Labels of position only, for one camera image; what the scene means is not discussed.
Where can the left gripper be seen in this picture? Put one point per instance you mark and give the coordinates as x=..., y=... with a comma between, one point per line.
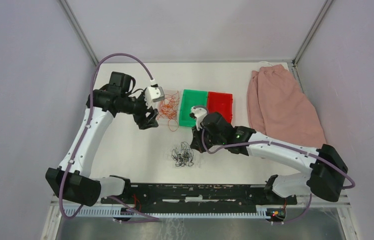
x=144, y=122

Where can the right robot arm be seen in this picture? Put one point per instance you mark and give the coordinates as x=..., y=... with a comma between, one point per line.
x=321, y=170

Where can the clear plastic bin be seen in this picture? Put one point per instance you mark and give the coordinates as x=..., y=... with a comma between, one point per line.
x=168, y=109

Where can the pink cloth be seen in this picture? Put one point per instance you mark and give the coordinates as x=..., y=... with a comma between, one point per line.
x=277, y=107

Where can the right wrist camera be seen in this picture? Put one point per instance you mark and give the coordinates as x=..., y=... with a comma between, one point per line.
x=198, y=113

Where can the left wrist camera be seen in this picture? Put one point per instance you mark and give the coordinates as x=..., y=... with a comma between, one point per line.
x=153, y=93

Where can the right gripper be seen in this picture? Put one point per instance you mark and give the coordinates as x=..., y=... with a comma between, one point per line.
x=197, y=143

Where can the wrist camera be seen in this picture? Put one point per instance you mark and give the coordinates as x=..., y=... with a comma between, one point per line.
x=153, y=93
x=198, y=113

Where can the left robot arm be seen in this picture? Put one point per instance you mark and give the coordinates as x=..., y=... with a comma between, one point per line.
x=71, y=180

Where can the white toothed cable duct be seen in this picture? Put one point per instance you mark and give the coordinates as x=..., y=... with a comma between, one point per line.
x=120, y=212

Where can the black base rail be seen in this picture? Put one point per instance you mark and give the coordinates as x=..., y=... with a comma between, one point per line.
x=176, y=198

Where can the red plastic bin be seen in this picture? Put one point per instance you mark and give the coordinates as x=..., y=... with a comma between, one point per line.
x=222, y=103

